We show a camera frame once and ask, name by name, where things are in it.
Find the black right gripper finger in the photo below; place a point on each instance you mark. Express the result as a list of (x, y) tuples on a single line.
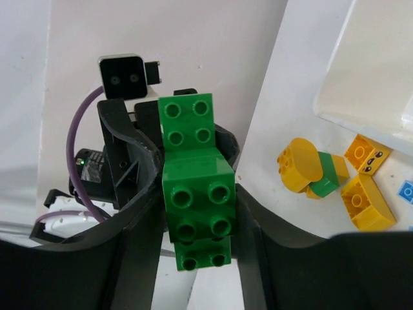
[(284, 267)]

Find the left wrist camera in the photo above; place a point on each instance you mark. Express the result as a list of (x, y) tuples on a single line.
[(130, 78)]

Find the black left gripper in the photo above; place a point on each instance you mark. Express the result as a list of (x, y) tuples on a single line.
[(114, 264)]

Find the yellow round lego brick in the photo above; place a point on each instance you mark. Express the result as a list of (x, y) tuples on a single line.
[(299, 165)]

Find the green square lego brick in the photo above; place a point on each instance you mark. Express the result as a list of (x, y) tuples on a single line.
[(200, 197)]

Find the yellow lego brick with face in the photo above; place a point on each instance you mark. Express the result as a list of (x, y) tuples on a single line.
[(366, 155)]

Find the yellow lego brick under stack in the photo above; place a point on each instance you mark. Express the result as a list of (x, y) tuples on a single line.
[(341, 171)]

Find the white three-compartment plastic bin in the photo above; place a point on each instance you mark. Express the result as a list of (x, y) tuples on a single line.
[(368, 84)]

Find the small green lego brick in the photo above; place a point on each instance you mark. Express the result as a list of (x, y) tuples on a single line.
[(329, 181)]

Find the blue small square lego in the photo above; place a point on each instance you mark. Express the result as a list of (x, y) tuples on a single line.
[(406, 191)]

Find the yellow curved lego brick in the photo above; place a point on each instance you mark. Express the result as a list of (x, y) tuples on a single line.
[(366, 206)]

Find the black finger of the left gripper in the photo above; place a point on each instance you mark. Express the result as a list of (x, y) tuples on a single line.
[(228, 145)]

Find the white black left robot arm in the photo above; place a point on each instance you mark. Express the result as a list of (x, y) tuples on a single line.
[(70, 215)]

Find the green lego plate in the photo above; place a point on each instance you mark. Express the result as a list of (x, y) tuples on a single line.
[(187, 125)]

